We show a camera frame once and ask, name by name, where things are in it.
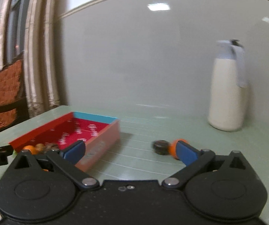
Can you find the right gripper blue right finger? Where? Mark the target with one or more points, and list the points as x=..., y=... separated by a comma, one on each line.
x=195, y=162

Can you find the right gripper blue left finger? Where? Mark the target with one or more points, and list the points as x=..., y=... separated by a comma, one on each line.
x=66, y=159

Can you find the dark split chestnut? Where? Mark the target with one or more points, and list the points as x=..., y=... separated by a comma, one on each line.
x=51, y=147

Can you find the orange mandarin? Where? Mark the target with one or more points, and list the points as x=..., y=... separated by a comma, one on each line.
x=172, y=147
x=31, y=149

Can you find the brown longan fruit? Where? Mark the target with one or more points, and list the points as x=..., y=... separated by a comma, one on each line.
x=40, y=148

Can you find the dark chestnut at back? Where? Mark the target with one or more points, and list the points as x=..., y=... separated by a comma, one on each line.
x=161, y=147

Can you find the colourful cardboard box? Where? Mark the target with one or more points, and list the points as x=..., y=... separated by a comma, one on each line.
x=97, y=131

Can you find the cream thermos jug grey lid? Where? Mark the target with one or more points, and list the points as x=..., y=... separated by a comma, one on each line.
x=229, y=87

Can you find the beige satin curtain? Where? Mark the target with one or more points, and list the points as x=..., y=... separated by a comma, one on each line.
x=38, y=55

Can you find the window frame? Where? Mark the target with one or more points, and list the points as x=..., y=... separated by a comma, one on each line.
x=16, y=28

